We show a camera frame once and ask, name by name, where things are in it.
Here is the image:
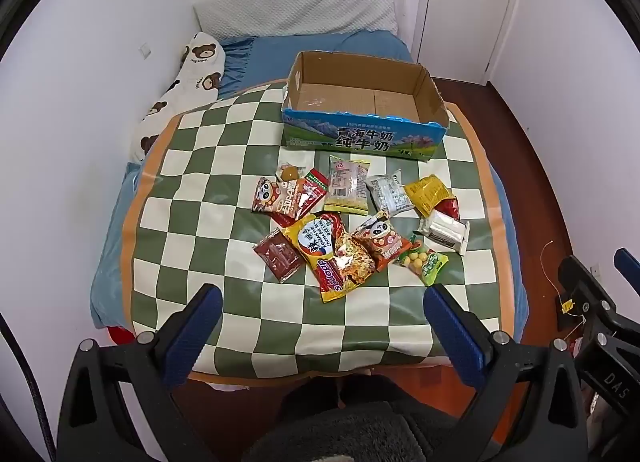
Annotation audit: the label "white wafer packet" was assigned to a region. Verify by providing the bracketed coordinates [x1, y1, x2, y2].
[412, 212, 471, 256]

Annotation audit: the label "green gumball packet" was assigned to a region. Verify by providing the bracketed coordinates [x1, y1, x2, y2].
[395, 237, 450, 287]

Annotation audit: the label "red and green snack packet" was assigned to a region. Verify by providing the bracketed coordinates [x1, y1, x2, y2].
[280, 168, 329, 220]

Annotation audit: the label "black cable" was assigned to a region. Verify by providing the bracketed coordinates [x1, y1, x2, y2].
[0, 312, 58, 462]

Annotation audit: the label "panda print snack packet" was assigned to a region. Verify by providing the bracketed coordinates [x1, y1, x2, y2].
[251, 178, 301, 215]
[351, 212, 412, 273]

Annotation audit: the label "round brown snack clear packet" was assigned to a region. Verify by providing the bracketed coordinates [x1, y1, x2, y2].
[276, 162, 307, 183]

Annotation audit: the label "thin wire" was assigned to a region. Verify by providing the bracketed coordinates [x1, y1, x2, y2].
[539, 240, 576, 333]

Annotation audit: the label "green checkered mat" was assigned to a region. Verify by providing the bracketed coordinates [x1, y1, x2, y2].
[122, 79, 518, 383]

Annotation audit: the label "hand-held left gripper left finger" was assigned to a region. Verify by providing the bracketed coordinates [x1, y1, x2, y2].
[57, 284, 223, 462]

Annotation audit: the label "clear pastry packet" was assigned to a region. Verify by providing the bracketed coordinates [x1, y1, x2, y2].
[324, 154, 372, 215]

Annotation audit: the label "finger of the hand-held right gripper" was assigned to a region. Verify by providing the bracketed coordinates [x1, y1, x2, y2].
[614, 248, 640, 293]
[556, 256, 618, 337]

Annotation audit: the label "red object under bed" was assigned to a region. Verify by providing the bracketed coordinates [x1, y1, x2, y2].
[107, 324, 138, 345]

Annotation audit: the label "cardboard box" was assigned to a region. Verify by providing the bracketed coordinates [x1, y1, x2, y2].
[281, 50, 449, 163]

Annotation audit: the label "grey pillow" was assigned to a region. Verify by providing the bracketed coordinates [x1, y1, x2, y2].
[192, 0, 406, 40]

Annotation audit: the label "noodle snack packet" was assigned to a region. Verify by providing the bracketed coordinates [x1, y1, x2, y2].
[334, 229, 377, 287]

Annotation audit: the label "dark red snack packet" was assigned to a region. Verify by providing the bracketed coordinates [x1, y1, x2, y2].
[253, 229, 307, 283]

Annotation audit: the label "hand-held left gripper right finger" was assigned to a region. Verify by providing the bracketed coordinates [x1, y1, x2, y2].
[424, 284, 587, 462]

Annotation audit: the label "person's dark fuzzy pants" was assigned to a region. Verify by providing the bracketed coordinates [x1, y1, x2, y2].
[250, 374, 481, 462]

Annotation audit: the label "yellow snack packet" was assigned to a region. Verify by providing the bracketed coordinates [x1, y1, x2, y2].
[404, 175, 453, 217]

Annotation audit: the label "large yellow chip packet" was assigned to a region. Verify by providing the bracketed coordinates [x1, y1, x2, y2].
[282, 212, 358, 303]

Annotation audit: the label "white door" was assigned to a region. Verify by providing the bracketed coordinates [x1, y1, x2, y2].
[417, 0, 526, 87]

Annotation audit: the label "white and grey snack packet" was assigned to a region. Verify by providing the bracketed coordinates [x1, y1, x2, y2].
[366, 171, 416, 217]

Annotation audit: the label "bear print pillow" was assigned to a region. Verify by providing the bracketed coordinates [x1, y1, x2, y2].
[131, 32, 227, 163]

